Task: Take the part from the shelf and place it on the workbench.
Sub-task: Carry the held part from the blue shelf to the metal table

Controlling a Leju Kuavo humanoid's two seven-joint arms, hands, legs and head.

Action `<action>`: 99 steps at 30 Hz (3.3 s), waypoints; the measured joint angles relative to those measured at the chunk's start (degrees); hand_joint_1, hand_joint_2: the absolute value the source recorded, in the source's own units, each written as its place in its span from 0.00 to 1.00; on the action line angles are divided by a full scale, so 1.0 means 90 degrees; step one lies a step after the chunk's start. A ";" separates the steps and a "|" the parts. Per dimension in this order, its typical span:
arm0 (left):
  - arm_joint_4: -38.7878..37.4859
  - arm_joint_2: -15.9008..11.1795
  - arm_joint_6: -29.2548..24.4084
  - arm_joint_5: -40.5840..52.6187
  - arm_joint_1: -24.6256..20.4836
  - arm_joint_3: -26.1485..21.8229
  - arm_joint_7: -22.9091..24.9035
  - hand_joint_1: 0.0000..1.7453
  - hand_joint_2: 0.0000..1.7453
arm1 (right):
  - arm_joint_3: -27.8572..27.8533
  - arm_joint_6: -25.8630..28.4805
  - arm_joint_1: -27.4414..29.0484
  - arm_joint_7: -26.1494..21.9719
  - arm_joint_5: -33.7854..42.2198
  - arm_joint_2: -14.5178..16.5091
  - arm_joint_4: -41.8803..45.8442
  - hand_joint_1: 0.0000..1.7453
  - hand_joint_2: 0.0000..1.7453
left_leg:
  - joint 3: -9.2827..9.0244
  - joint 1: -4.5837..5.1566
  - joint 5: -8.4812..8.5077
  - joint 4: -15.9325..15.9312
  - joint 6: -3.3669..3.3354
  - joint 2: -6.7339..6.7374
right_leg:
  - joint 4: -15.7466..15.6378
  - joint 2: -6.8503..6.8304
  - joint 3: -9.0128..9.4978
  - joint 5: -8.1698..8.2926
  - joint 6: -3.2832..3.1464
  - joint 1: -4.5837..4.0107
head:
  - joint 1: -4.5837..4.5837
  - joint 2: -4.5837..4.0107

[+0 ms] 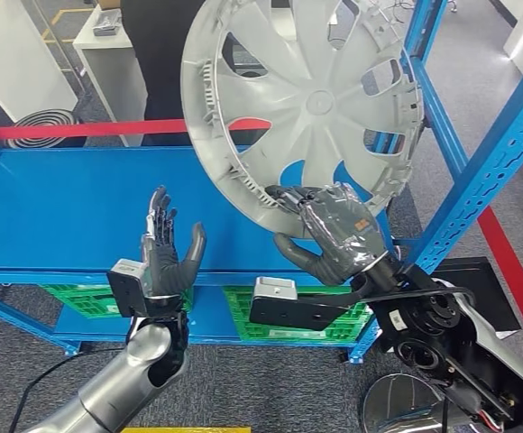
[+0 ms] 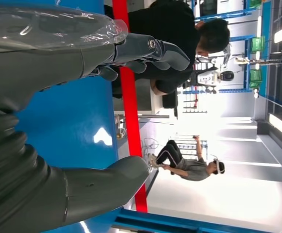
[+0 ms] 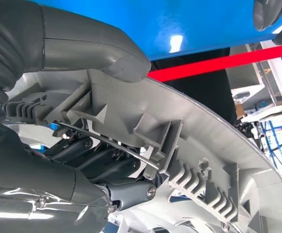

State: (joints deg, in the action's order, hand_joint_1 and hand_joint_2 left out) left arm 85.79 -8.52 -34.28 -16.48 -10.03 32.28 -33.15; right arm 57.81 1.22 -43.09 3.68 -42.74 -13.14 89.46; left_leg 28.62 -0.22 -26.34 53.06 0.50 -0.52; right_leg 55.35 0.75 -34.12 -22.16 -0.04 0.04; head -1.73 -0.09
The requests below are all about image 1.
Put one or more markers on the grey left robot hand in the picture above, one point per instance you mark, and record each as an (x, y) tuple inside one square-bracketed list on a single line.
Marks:
[(167, 269)]

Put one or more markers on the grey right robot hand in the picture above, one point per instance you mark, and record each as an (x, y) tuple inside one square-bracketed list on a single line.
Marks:
[(342, 239)]

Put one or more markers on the silver plastic wheel hubcap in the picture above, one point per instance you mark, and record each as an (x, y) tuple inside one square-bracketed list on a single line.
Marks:
[(306, 101)]

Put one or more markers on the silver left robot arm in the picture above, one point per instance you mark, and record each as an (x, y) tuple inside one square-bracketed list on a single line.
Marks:
[(117, 388)]

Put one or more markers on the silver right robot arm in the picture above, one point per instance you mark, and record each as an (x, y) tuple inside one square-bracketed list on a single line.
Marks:
[(423, 334)]

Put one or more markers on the blue metal shelf rack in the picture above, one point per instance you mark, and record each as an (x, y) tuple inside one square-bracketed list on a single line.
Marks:
[(63, 209)]

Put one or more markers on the green plastic crate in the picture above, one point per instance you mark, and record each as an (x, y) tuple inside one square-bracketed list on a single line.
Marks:
[(238, 311), (81, 300)]

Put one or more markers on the red barrier tape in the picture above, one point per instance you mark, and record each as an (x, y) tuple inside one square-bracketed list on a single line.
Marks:
[(514, 281), (85, 128)]

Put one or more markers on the white desk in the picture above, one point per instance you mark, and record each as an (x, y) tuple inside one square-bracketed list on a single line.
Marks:
[(112, 83)]

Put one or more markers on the black floor board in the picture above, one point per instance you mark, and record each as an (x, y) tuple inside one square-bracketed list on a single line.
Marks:
[(491, 293)]

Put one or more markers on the person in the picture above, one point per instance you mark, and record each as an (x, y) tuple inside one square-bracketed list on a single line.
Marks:
[(162, 60)]

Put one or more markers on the small grey box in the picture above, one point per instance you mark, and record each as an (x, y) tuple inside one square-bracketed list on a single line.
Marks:
[(106, 23)]

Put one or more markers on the cardboard box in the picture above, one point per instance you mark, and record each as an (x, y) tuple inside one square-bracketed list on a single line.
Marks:
[(108, 3)]

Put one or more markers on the white board panel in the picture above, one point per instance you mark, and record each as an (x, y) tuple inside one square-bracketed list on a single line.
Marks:
[(22, 66)]

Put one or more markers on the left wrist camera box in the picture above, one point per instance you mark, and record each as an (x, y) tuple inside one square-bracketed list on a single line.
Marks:
[(126, 287)]

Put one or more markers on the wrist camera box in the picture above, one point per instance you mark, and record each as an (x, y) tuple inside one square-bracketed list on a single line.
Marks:
[(126, 287), (288, 311)]

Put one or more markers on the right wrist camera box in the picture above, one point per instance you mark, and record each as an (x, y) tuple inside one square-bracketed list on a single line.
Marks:
[(288, 311)]

